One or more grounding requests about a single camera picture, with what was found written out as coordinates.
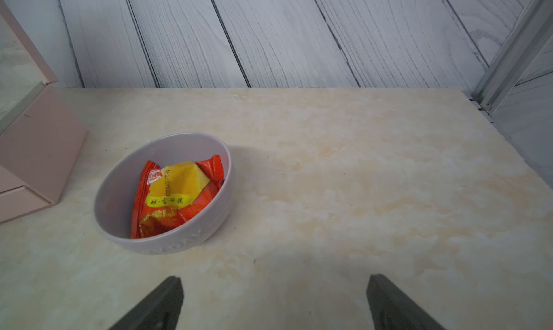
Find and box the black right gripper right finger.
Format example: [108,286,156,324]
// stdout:
[366,274,445,330]

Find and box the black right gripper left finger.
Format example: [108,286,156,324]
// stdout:
[110,276,184,330]

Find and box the pink jewelry box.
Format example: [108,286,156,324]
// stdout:
[1,3,88,223]

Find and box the red yellow snack packet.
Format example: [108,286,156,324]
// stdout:
[130,155,225,239]

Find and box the grey ceramic bowl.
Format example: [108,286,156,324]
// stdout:
[93,132,237,255]

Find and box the aluminium frame post right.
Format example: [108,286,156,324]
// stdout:
[472,0,552,114]

